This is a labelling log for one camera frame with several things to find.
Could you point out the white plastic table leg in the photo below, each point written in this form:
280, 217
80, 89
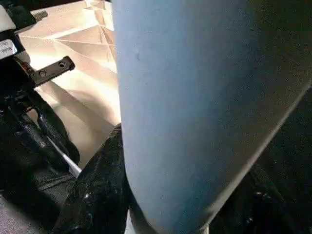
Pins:
182, 97

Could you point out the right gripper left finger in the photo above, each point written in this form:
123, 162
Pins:
97, 195

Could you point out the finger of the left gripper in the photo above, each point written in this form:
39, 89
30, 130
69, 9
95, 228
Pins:
29, 158
61, 139

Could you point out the white plastic table top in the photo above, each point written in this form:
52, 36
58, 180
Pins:
80, 61

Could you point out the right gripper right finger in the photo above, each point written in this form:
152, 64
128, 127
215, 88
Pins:
256, 212

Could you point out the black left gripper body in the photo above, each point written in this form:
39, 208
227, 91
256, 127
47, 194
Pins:
14, 80

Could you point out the black mat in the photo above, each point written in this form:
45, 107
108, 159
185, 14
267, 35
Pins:
292, 146

